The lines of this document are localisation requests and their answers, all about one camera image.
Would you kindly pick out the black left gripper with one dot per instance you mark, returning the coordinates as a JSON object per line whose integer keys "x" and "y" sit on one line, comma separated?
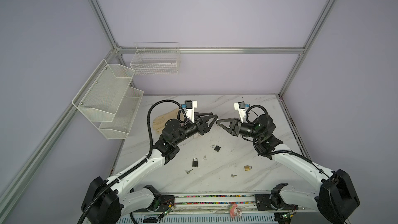
{"x": 201, "y": 125}

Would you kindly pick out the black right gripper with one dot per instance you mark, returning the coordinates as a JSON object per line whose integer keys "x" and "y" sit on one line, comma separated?
{"x": 235, "y": 126}

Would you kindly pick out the black padlock silver shackle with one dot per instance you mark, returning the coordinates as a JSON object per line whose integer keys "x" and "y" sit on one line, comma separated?
{"x": 216, "y": 147}

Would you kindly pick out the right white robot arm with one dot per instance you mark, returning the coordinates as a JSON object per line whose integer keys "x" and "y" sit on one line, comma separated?
{"x": 333, "y": 194}

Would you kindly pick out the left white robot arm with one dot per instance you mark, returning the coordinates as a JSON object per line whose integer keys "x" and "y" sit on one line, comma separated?
{"x": 107, "y": 200}

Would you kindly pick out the black padlock near centre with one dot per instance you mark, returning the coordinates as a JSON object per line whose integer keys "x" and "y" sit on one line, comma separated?
{"x": 195, "y": 163}

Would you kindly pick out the brass padlock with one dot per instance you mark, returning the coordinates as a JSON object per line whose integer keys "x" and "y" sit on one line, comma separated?
{"x": 247, "y": 168}

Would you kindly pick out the pink toy figure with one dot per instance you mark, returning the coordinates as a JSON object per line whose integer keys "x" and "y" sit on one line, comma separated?
{"x": 235, "y": 211}

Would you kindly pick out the white mesh two-tier shelf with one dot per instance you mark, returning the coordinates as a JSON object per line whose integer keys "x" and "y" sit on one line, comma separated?
{"x": 109, "y": 101}

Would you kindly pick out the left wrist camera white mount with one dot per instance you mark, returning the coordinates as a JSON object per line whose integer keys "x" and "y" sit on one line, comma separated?
{"x": 189, "y": 107}

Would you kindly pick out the white wire basket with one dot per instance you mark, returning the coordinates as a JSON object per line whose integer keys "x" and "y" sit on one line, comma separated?
{"x": 156, "y": 58}

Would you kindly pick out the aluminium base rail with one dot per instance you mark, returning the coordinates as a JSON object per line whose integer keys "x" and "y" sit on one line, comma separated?
{"x": 213, "y": 209}

